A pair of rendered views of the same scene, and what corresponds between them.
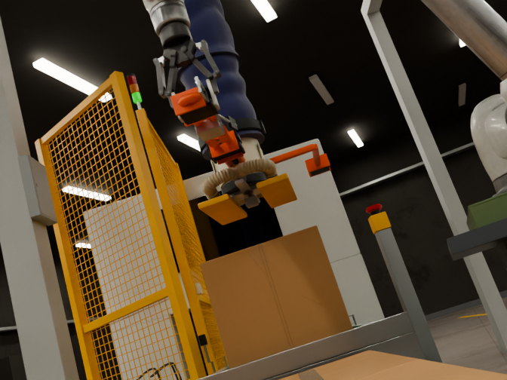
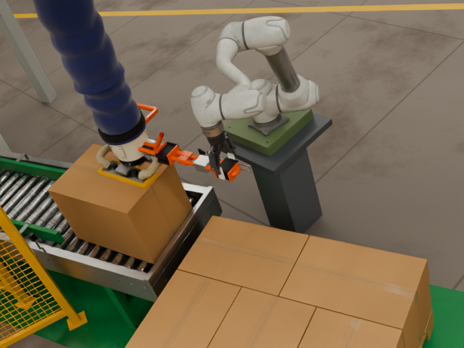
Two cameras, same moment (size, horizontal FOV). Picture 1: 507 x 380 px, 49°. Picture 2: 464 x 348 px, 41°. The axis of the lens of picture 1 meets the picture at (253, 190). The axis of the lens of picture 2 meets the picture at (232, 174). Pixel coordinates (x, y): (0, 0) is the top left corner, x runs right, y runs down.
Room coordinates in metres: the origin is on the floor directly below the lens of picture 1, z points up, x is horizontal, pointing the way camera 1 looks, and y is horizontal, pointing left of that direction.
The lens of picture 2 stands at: (-0.19, 1.58, 2.88)
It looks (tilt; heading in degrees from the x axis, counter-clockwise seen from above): 39 degrees down; 313
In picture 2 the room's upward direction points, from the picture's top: 20 degrees counter-clockwise
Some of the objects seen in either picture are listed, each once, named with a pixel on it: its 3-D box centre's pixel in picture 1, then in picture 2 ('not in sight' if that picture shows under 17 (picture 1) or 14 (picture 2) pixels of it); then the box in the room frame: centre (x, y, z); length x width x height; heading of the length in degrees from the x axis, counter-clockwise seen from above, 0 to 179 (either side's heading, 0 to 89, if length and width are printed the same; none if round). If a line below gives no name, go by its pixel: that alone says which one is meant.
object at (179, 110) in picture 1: (192, 106); (226, 170); (1.21, 0.08, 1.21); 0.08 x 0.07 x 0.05; 175
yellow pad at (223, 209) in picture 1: (223, 206); (126, 171); (1.81, 0.11, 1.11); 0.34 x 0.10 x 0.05; 175
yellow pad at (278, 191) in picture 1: (277, 188); not in sight; (1.80, -0.08, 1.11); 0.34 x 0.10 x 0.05; 175
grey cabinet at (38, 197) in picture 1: (38, 190); not in sight; (2.45, 0.96, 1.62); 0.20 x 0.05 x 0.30; 2
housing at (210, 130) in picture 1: (209, 126); (204, 163); (1.34, 0.06, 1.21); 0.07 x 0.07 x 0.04; 85
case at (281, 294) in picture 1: (282, 307); (122, 201); (2.08, 0.03, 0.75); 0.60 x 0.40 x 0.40; 178
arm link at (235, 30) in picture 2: not in sight; (233, 36); (1.39, -0.47, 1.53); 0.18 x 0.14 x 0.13; 109
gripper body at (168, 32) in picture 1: (179, 47); (217, 140); (1.21, 0.07, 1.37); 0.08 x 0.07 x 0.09; 84
